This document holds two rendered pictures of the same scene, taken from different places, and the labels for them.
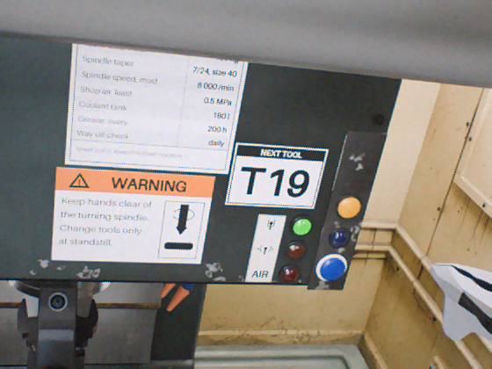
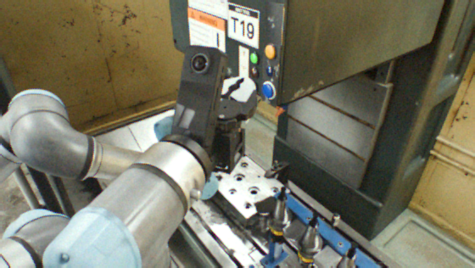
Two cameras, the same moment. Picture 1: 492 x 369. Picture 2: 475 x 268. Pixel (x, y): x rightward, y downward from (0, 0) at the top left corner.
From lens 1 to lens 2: 76 cm
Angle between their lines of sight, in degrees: 60
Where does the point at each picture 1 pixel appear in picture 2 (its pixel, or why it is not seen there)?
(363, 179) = (276, 35)
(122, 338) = (347, 168)
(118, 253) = not seen: hidden behind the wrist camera
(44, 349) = not seen: hidden behind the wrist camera
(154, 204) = (209, 30)
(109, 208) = (200, 29)
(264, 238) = (243, 60)
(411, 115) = not seen: outside the picture
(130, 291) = (353, 144)
